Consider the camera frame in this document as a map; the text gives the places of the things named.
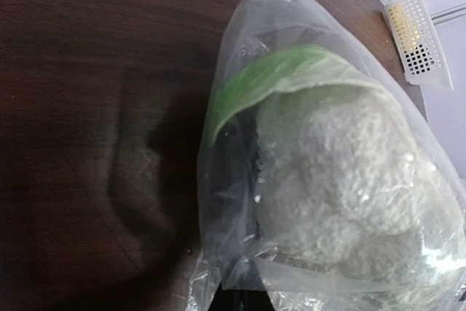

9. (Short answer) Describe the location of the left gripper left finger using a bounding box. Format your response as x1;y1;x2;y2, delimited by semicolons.
210;285;239;311

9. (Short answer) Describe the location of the clear zip top bag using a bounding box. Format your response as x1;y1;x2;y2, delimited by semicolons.
187;0;466;311

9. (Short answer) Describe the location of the white fake garlic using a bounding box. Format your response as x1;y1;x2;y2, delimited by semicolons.
203;44;466;311

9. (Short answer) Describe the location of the white plastic basket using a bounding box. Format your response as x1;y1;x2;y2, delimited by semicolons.
381;0;454;90

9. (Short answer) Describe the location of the yellow fake banana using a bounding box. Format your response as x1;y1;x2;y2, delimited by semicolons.
387;4;420;53

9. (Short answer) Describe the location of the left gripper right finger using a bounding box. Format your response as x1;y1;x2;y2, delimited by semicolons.
238;291;275;311

